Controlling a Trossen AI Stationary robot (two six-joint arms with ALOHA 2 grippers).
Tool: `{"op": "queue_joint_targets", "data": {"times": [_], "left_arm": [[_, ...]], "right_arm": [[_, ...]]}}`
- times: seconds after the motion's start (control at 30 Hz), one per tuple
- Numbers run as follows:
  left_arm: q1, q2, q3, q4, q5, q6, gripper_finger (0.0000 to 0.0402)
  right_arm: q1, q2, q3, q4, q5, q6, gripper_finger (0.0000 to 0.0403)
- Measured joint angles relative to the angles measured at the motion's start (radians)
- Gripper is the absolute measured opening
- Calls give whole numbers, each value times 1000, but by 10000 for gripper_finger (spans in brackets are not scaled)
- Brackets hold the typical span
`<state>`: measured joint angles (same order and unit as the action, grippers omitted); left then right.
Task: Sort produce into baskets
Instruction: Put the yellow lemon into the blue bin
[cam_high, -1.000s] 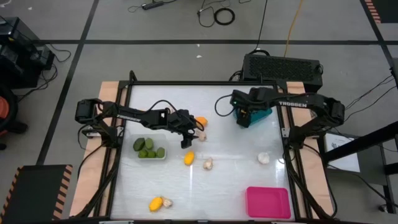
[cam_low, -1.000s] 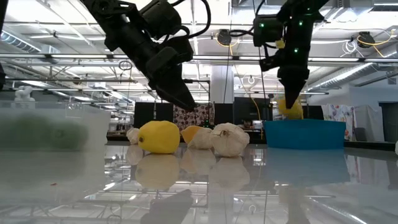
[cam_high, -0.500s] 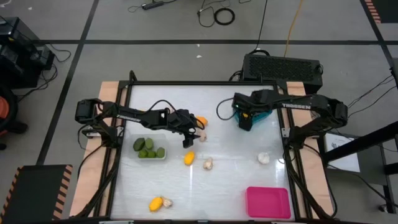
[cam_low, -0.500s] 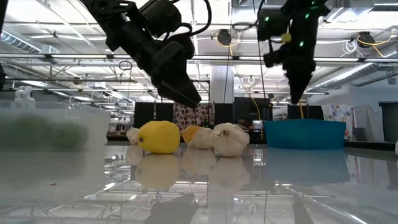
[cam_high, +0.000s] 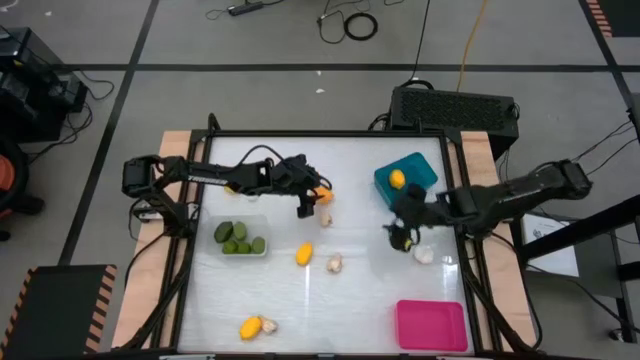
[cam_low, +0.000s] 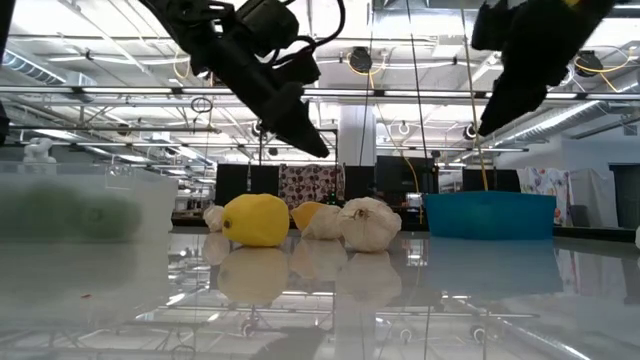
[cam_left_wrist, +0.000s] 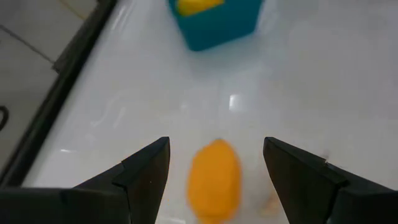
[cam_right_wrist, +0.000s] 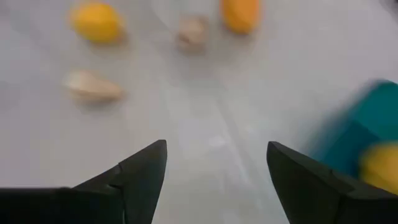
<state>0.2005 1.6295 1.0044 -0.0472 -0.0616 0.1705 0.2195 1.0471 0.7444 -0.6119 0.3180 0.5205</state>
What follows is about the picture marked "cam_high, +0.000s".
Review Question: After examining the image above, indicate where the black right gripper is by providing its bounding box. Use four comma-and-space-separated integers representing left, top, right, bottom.
383, 182, 449, 254

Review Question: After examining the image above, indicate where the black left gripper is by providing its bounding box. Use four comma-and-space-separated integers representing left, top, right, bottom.
270, 153, 334, 220

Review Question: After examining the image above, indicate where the round white garlic bulb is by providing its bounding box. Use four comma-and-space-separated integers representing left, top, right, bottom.
413, 244, 435, 265

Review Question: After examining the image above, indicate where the teal plastic basket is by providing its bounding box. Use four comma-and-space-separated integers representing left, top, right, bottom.
373, 151, 440, 210

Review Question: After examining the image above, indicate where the large dark green avocado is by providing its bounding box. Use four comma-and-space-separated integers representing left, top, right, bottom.
213, 220, 235, 245

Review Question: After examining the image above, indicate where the clear plastic basket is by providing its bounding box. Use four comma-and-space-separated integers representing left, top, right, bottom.
207, 214, 271, 259

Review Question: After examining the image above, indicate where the light wooden board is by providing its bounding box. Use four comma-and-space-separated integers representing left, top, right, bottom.
110, 129, 206, 350
447, 130, 539, 351

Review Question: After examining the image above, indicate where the pink plastic basket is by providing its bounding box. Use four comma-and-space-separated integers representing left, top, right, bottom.
394, 299, 470, 353

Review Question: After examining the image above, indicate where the black computer case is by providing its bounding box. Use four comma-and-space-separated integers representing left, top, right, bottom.
388, 85, 521, 162

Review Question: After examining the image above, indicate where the white paper sheet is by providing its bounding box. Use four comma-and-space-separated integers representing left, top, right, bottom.
519, 212, 581, 279

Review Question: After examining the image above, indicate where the black power strip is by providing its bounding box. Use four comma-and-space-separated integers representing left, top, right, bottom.
227, 1, 265, 17

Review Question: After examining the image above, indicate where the black mat orange striped edge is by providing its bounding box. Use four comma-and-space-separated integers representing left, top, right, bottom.
583, 0, 640, 39
0, 263, 119, 360

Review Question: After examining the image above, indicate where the black equipment cart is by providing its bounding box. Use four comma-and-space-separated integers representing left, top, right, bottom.
0, 25, 90, 144

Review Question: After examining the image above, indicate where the orange and black round device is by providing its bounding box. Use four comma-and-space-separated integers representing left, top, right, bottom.
0, 134, 46, 244

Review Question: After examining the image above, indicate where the black metal table frame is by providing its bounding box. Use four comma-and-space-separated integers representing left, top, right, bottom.
112, 112, 544, 360

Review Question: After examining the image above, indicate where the black coiled cable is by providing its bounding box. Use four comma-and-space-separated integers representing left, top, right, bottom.
342, 11, 379, 42

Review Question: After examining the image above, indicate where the thin black cable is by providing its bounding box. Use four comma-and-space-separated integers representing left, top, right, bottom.
316, 0, 374, 45
582, 137, 640, 179
569, 119, 635, 164

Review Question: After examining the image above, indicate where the yellow cable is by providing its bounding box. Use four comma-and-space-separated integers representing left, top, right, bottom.
455, 0, 489, 94

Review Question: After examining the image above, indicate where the black metal stand frame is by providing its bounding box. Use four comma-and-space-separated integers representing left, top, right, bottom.
519, 193, 640, 346

